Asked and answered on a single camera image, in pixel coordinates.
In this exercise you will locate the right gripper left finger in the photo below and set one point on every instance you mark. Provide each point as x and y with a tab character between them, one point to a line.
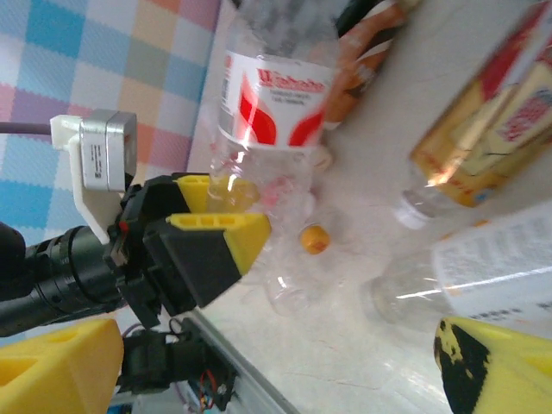
56	375

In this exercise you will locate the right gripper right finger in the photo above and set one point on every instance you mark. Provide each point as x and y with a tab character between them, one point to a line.
509	379

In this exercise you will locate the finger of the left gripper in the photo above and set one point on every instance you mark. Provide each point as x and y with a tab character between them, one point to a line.
198	190
202	259

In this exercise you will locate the clear unlabelled plastic bottle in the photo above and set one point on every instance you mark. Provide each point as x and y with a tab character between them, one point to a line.
289	297

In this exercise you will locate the pink label bottle orange cap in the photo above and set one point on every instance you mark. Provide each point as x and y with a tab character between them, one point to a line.
315	239

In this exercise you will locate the clear bottle red white label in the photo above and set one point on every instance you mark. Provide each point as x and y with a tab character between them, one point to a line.
276	103

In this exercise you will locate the orange label plastic bottle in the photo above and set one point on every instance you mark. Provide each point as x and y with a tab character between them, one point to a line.
366	73

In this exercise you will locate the yellow tea plastic bottle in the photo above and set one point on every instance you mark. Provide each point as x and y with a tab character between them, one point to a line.
487	121

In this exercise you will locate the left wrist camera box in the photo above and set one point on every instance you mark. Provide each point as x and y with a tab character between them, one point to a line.
108	146

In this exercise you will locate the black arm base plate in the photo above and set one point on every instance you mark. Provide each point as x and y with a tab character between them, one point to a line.
215	371

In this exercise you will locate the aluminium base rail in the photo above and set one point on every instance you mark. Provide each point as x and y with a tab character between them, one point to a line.
259	388

